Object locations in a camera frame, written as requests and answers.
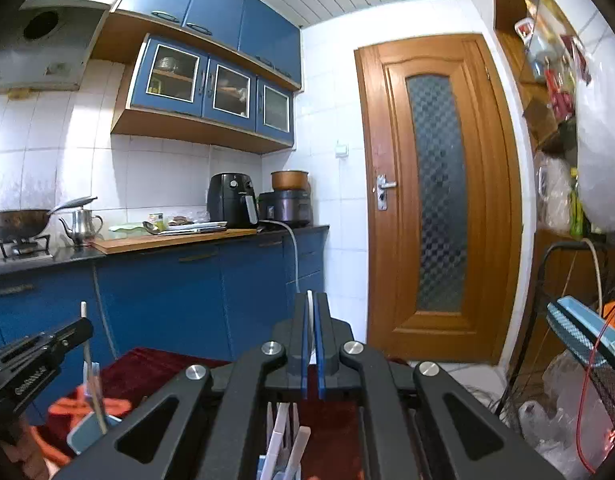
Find black wok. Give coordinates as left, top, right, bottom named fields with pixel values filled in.
left=0, top=196, right=98, bottom=241

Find brown pot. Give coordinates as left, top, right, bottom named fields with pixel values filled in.
left=270, top=170, right=311, bottom=192

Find black air fryer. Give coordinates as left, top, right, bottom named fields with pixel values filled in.
left=208, top=172, right=259, bottom=228

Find wooden cutting board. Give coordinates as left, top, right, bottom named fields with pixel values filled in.
left=90, top=228, right=258, bottom=254

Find blue basket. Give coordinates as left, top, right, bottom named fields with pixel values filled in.
left=546, top=296, right=615, bottom=361

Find blue upper wall cabinet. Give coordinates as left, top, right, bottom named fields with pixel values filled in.
left=110, top=0, right=303, bottom=92

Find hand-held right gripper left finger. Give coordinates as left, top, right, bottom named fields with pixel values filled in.
left=52, top=292, right=308, bottom=480

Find blue glass-door wall cabinet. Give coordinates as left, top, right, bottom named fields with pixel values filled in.
left=110, top=32, right=295, bottom=155

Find red cable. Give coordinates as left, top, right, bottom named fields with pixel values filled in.
left=575, top=297, right=615, bottom=476

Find wooden wall shelf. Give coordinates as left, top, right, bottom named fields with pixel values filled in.
left=492, top=0, right=588, bottom=241

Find dark rice cooker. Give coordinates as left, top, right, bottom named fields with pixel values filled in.
left=258, top=189, right=313, bottom=228

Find light blue utensil box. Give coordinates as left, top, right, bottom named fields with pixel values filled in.
left=67, top=412, right=266, bottom=480

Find metal kettle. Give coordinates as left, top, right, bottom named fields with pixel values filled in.
left=58, top=208, right=104, bottom=247

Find blue base cabinets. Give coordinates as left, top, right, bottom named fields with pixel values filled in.
left=0, top=227, right=331, bottom=426

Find black wire rack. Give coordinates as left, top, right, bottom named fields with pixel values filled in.
left=507, top=240, right=615, bottom=480

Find grey range hood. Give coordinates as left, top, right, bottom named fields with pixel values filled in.
left=0, top=0, right=125, bottom=98

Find person's left hand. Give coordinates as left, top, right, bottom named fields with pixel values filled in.
left=2, top=440, right=53, bottom=480

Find white power cable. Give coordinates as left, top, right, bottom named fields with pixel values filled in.
left=260, top=218, right=300, bottom=295

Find wooden chopstick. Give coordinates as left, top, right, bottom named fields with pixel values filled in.
left=80, top=302, right=109, bottom=434

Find metal door handle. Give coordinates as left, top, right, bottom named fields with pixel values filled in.
left=372, top=174, right=397, bottom=211

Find clear plastic bags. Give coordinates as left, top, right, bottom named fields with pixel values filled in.
left=517, top=350, right=613, bottom=480

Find printed plush blanket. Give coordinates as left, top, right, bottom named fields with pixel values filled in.
left=30, top=347, right=413, bottom=480

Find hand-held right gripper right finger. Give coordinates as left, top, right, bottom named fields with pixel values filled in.
left=317, top=292, right=568, bottom=480

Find wooden door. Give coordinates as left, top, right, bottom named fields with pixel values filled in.
left=354, top=33, right=535, bottom=366

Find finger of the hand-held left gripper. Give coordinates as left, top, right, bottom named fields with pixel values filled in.
left=47, top=317, right=95, bottom=361

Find white plastic bag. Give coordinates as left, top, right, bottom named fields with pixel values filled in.
left=575, top=35, right=615, bottom=233

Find gas stove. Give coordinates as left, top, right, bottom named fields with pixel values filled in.
left=0, top=234, right=55, bottom=263

